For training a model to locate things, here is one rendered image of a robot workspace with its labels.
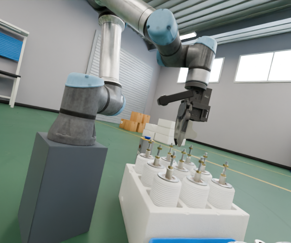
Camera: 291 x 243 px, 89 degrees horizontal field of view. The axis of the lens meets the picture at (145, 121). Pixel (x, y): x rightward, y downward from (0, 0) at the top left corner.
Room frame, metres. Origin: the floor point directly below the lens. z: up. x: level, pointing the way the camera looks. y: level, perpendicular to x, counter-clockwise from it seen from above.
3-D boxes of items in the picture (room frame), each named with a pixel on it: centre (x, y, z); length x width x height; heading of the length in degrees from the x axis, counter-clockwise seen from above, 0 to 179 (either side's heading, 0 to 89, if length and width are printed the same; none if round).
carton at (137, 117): (4.68, 0.31, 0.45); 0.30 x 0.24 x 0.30; 48
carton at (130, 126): (4.58, 0.41, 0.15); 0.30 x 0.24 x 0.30; 45
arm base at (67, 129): (0.51, 0.23, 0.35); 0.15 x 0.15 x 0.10
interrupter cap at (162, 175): (0.51, -0.12, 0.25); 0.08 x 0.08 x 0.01
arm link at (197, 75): (0.51, -0.14, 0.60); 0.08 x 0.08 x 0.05
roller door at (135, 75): (6.33, 1.29, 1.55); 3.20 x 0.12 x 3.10; 136
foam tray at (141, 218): (0.65, -0.20, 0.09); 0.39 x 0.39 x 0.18; 18
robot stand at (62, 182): (0.51, 0.23, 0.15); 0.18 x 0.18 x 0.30; 46
